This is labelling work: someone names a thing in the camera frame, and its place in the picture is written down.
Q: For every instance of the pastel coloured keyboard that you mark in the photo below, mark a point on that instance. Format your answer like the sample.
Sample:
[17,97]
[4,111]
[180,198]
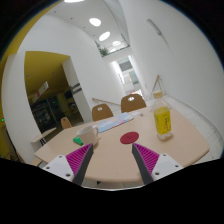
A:
[114,122]

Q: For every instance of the small white side table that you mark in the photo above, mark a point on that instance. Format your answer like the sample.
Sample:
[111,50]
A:
[41,138]

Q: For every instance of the dark red round coaster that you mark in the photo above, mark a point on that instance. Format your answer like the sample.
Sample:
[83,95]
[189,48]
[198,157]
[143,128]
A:
[129,137]

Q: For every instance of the clear bottle yellow label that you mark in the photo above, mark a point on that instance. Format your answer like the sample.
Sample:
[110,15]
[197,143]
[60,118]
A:
[162,117]

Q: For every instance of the brown wooden chair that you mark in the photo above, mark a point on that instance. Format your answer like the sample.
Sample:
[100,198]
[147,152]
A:
[101,111]
[132,102]

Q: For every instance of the wooden easel stand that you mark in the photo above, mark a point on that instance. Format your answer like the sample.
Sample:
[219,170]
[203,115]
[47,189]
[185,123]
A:
[157,82]

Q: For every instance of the brown wooden chair right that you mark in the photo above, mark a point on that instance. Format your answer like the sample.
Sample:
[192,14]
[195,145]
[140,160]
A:
[132,102]

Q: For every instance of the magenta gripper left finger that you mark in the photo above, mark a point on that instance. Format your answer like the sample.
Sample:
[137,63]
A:
[73,166]

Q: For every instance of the brown chair far left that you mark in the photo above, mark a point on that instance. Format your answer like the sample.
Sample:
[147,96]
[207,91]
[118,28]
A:
[65,123]

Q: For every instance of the green small object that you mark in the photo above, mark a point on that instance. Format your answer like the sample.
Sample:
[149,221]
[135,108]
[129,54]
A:
[78,141]

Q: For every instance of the brown wooden chair left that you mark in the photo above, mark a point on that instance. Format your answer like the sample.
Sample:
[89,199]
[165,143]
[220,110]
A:
[101,111]

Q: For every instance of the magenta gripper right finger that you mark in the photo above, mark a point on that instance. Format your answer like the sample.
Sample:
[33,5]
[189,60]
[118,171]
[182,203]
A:
[153,166]

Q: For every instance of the white ceramic mug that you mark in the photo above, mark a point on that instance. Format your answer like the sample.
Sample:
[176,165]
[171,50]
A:
[88,135]

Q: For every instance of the hanging green plant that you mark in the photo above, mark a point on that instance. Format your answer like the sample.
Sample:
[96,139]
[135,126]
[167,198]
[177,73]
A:
[103,51]

